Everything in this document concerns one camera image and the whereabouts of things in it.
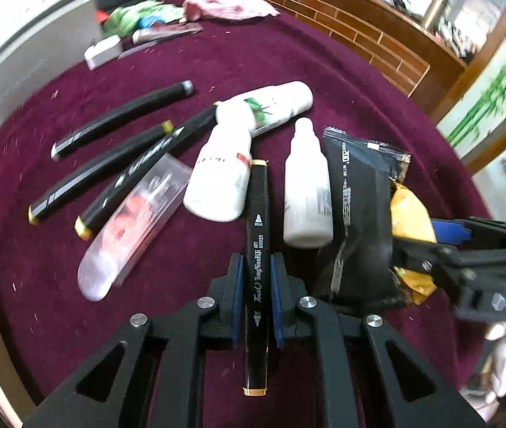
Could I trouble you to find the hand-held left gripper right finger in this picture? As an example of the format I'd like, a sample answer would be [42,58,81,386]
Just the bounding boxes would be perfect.
[268,252,487,428]

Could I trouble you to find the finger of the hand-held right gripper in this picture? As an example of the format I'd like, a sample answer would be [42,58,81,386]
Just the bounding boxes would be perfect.
[431,218,506,250]
[389,238,463,286]

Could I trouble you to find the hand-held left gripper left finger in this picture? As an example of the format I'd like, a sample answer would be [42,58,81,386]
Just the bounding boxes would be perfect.
[21,253,245,428]

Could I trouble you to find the yellow snack packet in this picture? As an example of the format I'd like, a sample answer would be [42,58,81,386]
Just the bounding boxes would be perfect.
[387,178,438,306]

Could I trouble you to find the black foil packet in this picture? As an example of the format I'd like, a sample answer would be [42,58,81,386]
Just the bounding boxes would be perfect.
[311,127,414,313]

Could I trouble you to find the black marker beige caps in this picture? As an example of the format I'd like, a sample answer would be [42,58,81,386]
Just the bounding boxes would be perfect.
[242,158,272,397]

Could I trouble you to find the black marker yellow cap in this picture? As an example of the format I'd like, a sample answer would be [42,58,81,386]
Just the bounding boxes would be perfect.
[28,119,174,226]
[75,105,219,240]

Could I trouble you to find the plain white bottle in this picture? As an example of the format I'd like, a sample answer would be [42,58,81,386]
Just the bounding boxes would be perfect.
[283,117,335,248]

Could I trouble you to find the white bottle red label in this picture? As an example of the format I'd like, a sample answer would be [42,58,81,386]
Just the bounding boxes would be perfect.
[183,121,254,223]

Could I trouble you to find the clear packet red contents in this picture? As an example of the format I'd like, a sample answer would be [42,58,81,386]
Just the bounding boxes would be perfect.
[77,152,193,301]

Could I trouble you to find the white bottle leaf print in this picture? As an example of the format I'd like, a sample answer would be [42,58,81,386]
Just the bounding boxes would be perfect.
[214,81,314,138]

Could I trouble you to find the black marker grey cap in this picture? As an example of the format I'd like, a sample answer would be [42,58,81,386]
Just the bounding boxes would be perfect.
[50,80,195,162]

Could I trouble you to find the steel thermos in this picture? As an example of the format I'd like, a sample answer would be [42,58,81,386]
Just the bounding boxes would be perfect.
[422,0,450,32]

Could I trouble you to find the wooden counter brick pattern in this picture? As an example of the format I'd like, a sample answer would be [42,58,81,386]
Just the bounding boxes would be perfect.
[220,0,506,121]

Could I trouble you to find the toothpaste tube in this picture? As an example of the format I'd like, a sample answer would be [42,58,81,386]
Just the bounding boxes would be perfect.
[132,23,204,45]

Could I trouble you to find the white flat power adapter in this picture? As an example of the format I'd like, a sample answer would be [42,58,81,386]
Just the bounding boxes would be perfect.
[84,36,123,70]

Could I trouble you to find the pink towel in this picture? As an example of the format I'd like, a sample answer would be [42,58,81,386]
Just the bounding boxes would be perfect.
[182,0,280,21]

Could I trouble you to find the green cloth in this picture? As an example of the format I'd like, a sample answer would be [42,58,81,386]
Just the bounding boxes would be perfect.
[103,2,187,39]

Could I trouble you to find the long grey box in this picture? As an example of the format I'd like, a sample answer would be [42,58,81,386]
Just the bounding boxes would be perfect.
[0,0,102,150]

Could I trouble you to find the bamboo wall painting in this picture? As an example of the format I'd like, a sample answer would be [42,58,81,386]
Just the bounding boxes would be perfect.
[435,22,506,157]

